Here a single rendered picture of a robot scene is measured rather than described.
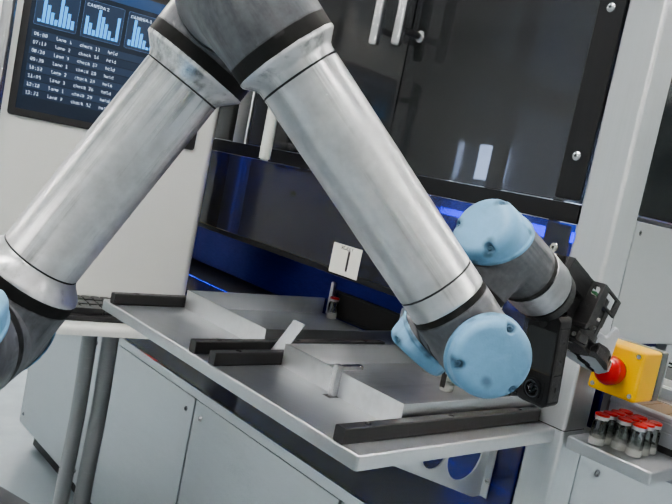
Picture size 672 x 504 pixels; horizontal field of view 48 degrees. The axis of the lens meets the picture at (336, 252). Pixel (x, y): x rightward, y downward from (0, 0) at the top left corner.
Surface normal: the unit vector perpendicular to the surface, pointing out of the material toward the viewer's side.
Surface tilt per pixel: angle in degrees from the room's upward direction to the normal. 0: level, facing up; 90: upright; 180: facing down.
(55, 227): 89
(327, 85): 77
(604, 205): 90
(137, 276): 90
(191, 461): 90
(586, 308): 65
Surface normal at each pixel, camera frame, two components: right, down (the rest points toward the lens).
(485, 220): -0.59, -0.48
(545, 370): -0.78, 0.00
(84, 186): -0.01, 0.04
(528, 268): 0.47, 0.44
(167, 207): 0.51, 0.19
